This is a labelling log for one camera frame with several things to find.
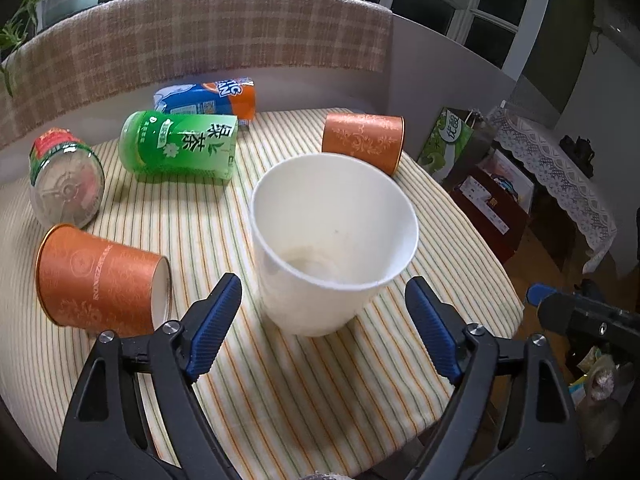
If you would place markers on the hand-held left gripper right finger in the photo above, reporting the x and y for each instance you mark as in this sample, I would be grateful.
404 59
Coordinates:
434 321

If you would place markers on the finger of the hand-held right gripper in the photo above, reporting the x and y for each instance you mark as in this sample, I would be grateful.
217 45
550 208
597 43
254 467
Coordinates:
585 317

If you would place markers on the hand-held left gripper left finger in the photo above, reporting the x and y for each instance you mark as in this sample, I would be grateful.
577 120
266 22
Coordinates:
214 319

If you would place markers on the white paper cup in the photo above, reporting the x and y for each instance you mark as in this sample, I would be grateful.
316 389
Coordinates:
320 240

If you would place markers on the orange paper cup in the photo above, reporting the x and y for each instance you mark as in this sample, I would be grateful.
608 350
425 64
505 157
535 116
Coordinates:
362 140
100 280

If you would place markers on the striped tablecloth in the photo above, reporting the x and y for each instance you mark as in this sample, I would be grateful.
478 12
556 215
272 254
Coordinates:
280 370

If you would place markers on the dark red box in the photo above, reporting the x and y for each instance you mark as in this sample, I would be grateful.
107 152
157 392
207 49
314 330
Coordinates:
492 210

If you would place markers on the lace covered side table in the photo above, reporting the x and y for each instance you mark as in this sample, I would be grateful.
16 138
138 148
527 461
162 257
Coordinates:
560 180

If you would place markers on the green shopping bag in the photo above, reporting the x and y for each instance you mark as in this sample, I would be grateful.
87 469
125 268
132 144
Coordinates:
445 147

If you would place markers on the green tea bottle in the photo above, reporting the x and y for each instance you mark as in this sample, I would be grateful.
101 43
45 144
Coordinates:
180 144

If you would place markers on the clear jar with red label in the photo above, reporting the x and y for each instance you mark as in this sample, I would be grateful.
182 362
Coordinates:
62 180

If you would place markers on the plaid sofa cover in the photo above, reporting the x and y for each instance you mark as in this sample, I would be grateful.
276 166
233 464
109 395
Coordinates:
200 45

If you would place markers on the window frame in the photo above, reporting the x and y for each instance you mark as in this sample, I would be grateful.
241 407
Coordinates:
450 0

